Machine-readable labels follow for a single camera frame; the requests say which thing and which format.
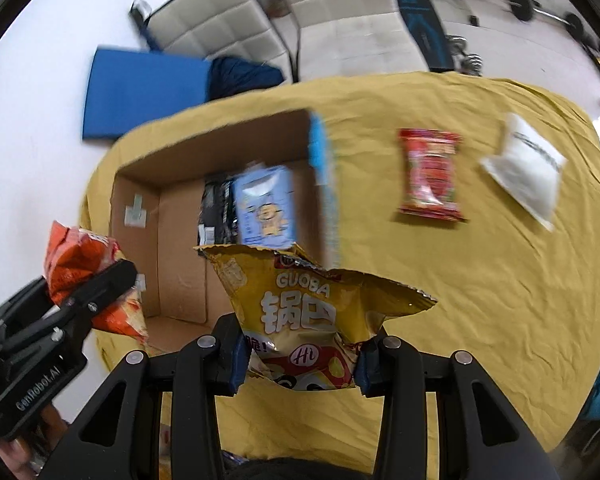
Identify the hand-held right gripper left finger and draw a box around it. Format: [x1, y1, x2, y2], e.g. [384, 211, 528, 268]
[45, 312, 244, 480]

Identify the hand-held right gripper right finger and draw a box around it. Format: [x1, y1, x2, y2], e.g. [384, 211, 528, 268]
[354, 327, 561, 480]

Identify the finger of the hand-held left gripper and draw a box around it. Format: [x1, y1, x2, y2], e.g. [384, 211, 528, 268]
[0, 277, 63, 343]
[61, 259, 139, 332]

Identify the orange snack bag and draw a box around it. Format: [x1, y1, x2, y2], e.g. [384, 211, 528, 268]
[44, 221, 150, 343]

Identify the yellow snack bag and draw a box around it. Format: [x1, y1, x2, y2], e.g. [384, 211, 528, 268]
[194, 242, 438, 392]

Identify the cardboard box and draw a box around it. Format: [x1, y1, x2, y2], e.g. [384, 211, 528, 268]
[109, 109, 342, 356]

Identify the person's left hand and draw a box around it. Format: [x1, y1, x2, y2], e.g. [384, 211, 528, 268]
[0, 405, 71, 478]

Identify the black snack packet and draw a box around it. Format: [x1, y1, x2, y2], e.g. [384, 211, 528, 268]
[197, 175, 238, 247]

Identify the light blue snack packet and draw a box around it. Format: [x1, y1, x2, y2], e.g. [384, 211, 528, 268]
[231, 162, 298, 251]

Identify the yellow tablecloth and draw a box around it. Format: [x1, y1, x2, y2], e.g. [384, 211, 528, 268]
[77, 70, 600, 480]

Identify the blue foam mat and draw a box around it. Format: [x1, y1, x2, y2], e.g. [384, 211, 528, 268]
[81, 46, 213, 142]

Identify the red snack packet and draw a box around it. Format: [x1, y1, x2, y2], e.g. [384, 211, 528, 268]
[396, 128, 467, 223]

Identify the dark blue knitted cloth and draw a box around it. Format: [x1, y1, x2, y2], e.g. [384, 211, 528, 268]
[207, 56, 286, 101]

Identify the white snack packet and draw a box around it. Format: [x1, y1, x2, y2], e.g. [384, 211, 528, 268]
[480, 112, 568, 232]

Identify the black chair leg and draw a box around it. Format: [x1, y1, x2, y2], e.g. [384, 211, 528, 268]
[129, 0, 161, 51]

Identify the beige padded chair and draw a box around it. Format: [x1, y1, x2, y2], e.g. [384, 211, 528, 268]
[270, 0, 431, 83]
[147, 0, 293, 83]

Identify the pile of dumbbells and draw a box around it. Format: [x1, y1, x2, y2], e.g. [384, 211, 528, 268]
[447, 35, 486, 76]

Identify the black and blue weight bench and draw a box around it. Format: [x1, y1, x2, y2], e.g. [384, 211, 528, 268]
[390, 0, 456, 73]

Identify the black barbell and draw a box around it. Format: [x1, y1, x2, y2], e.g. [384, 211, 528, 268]
[509, 0, 586, 36]

